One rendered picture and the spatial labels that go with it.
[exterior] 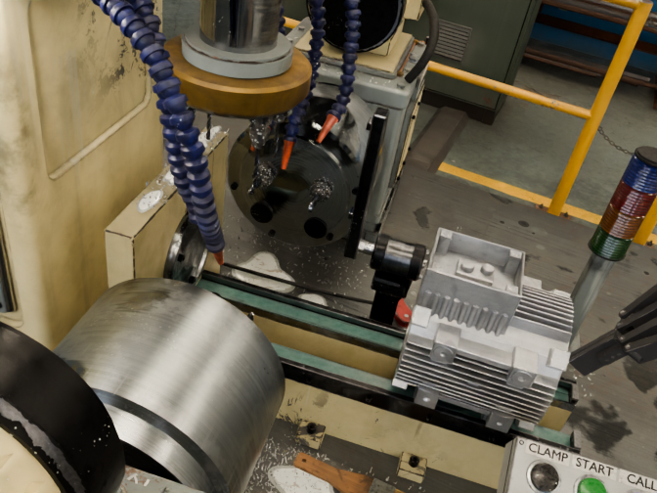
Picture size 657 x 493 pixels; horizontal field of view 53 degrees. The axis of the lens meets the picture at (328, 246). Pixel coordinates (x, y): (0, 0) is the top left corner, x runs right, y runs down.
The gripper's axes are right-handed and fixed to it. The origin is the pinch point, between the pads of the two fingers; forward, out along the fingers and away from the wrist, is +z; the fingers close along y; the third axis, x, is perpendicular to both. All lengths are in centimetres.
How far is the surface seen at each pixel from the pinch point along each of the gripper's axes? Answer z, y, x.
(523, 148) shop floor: 86, -289, 72
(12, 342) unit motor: 0, 44, -52
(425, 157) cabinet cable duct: 108, -241, 26
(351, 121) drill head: 17, -35, -38
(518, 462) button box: 7.2, 17.2, -5.4
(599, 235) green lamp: 1.5, -34.5, 5.4
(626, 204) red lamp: -5.4, -33.5, 2.9
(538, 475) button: 6.0, 18.3, -3.8
